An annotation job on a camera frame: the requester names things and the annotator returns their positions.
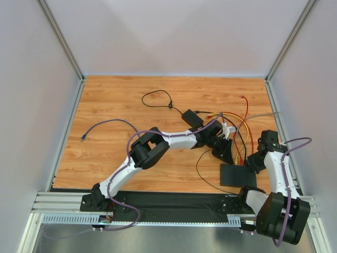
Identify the aluminium front rail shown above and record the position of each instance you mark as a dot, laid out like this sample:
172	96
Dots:
70	202

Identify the grey slotted cable duct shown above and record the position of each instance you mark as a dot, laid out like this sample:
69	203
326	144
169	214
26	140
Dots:
52	218

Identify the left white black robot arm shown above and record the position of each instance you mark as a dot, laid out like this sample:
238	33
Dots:
147	150

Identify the black power adapter brick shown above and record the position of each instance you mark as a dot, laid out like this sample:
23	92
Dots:
192	119

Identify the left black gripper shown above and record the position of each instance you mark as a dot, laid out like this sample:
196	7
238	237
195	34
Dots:
221	145

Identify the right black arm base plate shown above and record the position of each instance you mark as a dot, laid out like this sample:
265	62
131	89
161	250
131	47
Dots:
233	204

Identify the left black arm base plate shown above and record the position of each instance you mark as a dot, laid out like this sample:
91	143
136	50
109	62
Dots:
88	205

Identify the right aluminium frame post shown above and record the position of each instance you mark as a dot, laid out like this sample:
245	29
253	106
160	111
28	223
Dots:
291	38

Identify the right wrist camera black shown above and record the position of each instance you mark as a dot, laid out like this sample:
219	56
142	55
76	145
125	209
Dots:
268	136

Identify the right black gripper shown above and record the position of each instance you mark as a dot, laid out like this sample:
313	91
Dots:
253	163

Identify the black network switch box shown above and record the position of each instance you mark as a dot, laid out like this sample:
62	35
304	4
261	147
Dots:
237	176

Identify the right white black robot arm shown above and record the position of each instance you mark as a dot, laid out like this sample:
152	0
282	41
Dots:
280	215

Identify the left aluminium frame post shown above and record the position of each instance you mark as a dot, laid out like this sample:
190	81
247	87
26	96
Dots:
46	10

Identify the aluminium frame post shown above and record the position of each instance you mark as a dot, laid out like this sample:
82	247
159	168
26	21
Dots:
291	38
46	10

